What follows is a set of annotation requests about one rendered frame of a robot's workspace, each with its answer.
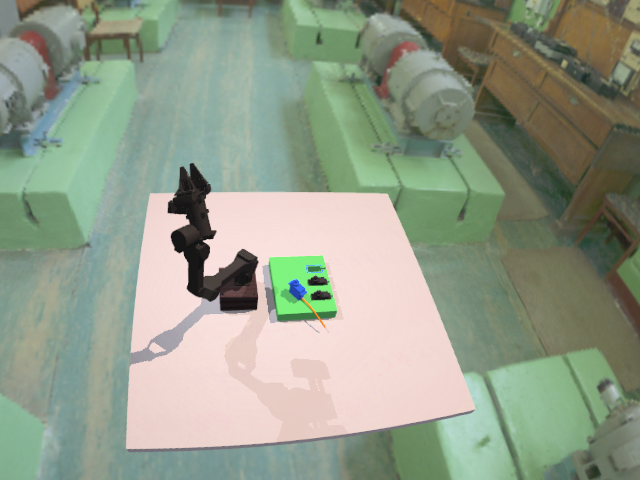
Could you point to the green flat panel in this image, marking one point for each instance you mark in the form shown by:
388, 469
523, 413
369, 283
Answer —
312, 274

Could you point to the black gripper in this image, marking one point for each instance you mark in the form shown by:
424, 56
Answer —
192, 191

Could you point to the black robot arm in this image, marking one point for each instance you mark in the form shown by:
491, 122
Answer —
189, 239

